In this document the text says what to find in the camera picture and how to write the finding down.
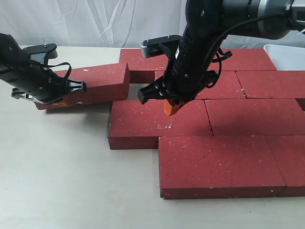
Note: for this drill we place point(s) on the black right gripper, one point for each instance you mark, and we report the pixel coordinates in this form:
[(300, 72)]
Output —
[(185, 76)]

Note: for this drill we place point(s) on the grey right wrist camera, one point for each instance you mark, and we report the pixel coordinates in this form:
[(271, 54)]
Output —
[(158, 46)]

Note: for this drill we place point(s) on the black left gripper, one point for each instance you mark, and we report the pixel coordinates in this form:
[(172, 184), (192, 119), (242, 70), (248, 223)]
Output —
[(40, 84)]

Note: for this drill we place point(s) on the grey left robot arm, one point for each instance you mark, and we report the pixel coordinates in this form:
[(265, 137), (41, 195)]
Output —
[(12, 58)]

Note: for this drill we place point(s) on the white plastic tray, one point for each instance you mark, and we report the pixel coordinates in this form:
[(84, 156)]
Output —
[(286, 58)]

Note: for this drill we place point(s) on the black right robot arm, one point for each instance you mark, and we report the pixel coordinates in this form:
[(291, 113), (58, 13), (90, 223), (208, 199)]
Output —
[(208, 23)]

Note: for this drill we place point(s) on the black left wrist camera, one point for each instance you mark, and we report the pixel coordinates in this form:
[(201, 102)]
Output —
[(42, 53)]

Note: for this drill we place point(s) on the chipped red brick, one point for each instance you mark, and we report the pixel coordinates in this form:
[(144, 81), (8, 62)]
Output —
[(227, 87)]

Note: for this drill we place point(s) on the white wrinkled backdrop cloth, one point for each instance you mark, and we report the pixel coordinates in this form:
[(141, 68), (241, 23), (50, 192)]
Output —
[(95, 23)]

